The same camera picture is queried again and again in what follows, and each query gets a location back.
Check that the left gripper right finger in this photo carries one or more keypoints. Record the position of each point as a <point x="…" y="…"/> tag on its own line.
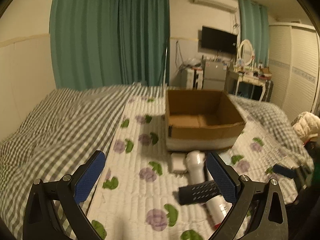
<point x="269" y="219"/>

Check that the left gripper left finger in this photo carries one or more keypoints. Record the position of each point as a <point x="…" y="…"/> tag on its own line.
<point x="41" y="220"/>

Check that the white bottle red cap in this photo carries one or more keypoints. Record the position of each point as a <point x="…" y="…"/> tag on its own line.
<point x="217" y="206"/>

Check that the black remote control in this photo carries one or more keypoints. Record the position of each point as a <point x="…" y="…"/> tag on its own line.
<point x="198" y="193"/>

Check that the white square box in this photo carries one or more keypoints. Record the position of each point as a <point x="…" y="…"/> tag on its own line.
<point x="178" y="164"/>

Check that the black small device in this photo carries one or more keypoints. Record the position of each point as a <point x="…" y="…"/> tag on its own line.
<point x="284" y="171"/>

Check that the grey checkered bed sheet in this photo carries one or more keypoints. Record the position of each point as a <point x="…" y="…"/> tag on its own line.
<point x="63" y="131"/>

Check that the white floral quilt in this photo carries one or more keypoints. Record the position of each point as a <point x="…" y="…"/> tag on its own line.
<point x="135" y="196"/>

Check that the cream puffer jacket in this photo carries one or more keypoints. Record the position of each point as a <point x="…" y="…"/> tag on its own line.
<point x="306" y="126"/>

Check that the open cardboard box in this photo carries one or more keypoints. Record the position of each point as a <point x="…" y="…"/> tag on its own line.
<point x="201" y="120"/>

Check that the white dressing table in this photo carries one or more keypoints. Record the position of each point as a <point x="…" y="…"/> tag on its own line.
<point x="248" y="86"/>

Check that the grey mini fridge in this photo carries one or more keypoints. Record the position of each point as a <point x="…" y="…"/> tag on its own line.
<point x="214" y="75"/>

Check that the white suitcase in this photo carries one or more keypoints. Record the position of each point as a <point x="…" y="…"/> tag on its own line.
<point x="192" y="78"/>

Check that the white oval vanity mirror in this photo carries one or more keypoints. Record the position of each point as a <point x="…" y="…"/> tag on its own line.
<point x="245" y="53"/>

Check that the white louvred wardrobe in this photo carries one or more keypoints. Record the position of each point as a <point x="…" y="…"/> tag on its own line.
<point x="294" y="63"/>

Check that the large green curtain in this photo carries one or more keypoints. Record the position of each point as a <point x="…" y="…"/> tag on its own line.
<point x="97" y="43"/>

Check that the right green curtain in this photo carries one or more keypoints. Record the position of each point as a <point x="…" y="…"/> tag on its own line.
<point x="255" y="28"/>

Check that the white air conditioner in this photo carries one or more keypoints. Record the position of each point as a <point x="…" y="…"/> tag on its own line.
<point x="226" y="5"/>

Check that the black wall television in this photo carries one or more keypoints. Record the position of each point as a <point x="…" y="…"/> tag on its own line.
<point x="218" y="40"/>

